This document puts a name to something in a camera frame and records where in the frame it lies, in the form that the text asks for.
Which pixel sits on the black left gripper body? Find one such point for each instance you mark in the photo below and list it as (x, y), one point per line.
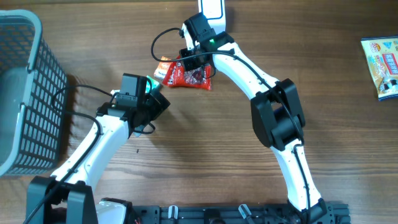
(151, 108)

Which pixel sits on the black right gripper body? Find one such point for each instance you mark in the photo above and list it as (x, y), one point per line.
(192, 62)

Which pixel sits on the red candy bag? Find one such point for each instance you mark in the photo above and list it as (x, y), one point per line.
(176, 76)

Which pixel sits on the teal small box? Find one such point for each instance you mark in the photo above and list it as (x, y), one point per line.
(152, 85)

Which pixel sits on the orange small box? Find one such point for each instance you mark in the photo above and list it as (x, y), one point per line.
(162, 68)

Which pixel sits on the grey plastic basket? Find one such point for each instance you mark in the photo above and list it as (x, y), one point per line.
(31, 111)

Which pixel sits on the yellow snack bag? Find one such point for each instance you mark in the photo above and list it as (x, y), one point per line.
(381, 56)

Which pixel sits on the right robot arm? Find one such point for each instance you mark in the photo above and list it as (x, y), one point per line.
(276, 111)

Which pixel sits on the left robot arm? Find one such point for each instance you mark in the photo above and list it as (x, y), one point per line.
(67, 195)

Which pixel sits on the white barcode scanner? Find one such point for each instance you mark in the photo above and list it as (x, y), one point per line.
(214, 11)

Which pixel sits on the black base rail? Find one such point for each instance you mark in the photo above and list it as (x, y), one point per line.
(330, 213)

